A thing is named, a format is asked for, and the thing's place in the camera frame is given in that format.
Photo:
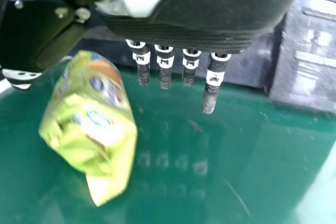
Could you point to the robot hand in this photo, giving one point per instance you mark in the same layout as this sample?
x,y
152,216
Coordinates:
x,y
199,11

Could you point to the yellow-green biscuit packet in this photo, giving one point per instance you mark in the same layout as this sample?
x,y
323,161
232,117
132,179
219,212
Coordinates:
x,y
89,127

